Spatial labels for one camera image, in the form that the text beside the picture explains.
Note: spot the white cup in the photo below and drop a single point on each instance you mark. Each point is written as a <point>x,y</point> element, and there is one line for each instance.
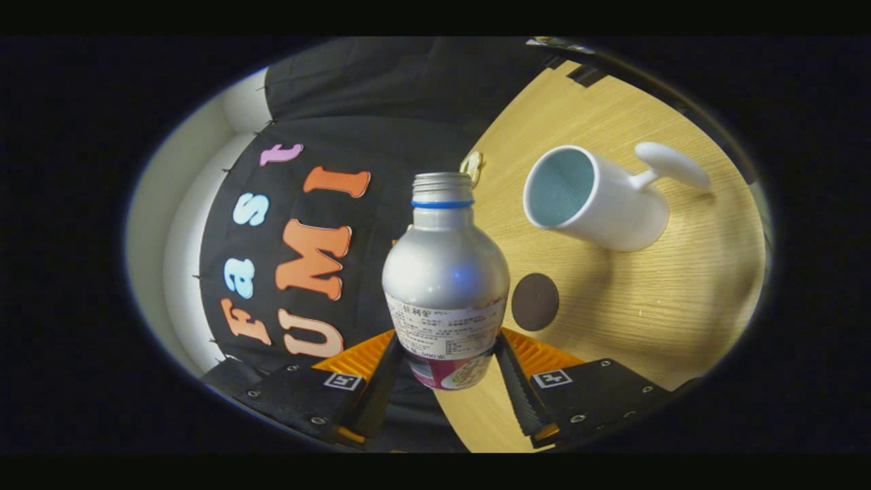
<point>619,211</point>

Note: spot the wooden table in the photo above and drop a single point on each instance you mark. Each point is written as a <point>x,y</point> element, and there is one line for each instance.
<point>667,299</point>

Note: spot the silver juice bottle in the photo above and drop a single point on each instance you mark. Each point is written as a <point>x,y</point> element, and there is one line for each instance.
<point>446,272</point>

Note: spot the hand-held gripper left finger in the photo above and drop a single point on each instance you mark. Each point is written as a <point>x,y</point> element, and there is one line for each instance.
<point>378,401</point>

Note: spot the black table clamp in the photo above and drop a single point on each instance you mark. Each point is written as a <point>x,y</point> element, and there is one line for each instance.
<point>586,73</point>
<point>554,61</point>

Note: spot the white divided food tray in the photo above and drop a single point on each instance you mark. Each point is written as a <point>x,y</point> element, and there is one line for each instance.
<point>471,167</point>

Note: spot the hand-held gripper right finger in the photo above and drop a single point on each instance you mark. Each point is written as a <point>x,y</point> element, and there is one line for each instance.
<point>520,398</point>

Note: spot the dark brown round coaster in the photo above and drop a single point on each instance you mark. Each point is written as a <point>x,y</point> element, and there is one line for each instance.
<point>535,303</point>

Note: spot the black backdrop cloth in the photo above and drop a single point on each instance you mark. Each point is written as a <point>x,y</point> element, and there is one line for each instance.
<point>381,88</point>

